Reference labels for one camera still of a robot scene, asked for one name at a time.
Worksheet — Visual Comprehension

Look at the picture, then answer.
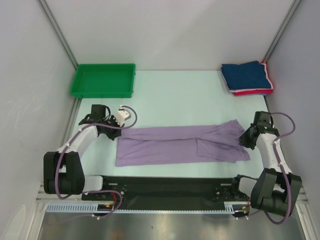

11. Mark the purple t shirt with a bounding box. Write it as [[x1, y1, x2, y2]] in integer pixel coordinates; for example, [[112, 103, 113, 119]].
[[115, 120, 250, 167]]

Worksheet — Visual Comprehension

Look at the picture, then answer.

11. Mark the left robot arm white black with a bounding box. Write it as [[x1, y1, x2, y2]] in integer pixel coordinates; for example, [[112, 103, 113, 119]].
[[43, 104, 131, 196]]

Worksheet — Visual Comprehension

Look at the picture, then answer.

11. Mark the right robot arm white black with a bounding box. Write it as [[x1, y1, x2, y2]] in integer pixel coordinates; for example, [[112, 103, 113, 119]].
[[230, 111, 302, 225]]

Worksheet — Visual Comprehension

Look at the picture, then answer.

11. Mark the red folded shirt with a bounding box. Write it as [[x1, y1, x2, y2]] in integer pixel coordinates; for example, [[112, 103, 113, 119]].
[[233, 62, 274, 96]]

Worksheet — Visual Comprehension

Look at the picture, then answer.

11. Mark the pink folded shirt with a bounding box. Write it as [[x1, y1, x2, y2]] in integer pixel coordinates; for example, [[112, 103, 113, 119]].
[[226, 62, 274, 94]]

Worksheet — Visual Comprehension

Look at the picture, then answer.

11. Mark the green plastic tray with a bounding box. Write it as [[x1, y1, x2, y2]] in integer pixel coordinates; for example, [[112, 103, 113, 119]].
[[70, 63, 136, 99]]

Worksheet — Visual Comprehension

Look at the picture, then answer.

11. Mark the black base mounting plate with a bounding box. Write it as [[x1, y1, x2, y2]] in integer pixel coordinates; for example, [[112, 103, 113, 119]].
[[81, 176, 252, 211]]

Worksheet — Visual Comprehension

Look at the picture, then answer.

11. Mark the navy blue folded shirt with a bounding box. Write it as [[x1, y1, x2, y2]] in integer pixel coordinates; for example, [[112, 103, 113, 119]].
[[220, 60, 272, 90]]

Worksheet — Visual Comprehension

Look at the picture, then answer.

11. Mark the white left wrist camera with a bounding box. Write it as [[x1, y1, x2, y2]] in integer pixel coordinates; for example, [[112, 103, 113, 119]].
[[114, 105, 132, 127]]

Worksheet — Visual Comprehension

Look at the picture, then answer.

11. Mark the aluminium frame front rail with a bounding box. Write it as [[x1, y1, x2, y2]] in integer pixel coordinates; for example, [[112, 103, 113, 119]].
[[34, 182, 310, 204]]

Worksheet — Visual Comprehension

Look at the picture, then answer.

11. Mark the light blue cable duct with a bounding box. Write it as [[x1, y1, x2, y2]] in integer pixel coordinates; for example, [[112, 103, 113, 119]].
[[45, 202, 249, 214]]

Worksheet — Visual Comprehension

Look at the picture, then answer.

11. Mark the right aluminium corner post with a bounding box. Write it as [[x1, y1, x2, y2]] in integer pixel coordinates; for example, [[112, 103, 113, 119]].
[[262, 0, 303, 63]]

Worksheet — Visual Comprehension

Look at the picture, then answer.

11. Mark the aluminium corner post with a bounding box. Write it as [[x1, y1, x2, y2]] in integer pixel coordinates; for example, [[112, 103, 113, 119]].
[[262, 0, 303, 63], [36, 0, 78, 70]]

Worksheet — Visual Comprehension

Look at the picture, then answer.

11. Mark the left aluminium corner post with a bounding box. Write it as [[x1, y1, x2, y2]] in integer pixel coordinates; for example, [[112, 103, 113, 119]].
[[36, 0, 78, 70]]

